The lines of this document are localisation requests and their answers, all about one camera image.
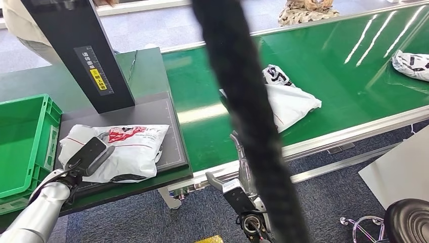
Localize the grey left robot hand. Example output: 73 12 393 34
64 132 116 178

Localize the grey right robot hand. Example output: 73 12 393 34
205 131 261 202

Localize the white package with red print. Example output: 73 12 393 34
58 124 170 184

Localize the white package red black print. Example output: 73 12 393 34
219 64 323 134

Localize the aluminium conveyor lower bar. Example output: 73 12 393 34
289 142 403 184

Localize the green conveyor belt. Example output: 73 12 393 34
162 5 429 173

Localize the white package with black print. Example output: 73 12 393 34
392 50 429 83

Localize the green plastic crate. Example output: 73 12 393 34
0 94 64 215

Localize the yellow block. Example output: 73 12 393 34
194 235 224 243

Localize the black scanner column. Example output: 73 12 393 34
20 0 136 115

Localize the chrome stool base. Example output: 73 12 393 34
339 216 386 243

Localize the person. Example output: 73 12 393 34
278 0 340 27
1 0 64 66

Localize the pale grey panel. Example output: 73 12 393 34
358 125 429 210

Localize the black stool seat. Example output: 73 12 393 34
383 198 429 243

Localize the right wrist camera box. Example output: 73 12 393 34
222 179 258 215

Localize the black braided cable sleeve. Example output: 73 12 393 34
191 0 311 243

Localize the grey conveyor foot bracket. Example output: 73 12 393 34
157 186 182 211

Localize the black scanner base plate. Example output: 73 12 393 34
57 91 190 193

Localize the aluminium conveyor side rail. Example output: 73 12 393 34
167 105 429 202
160 1 429 54

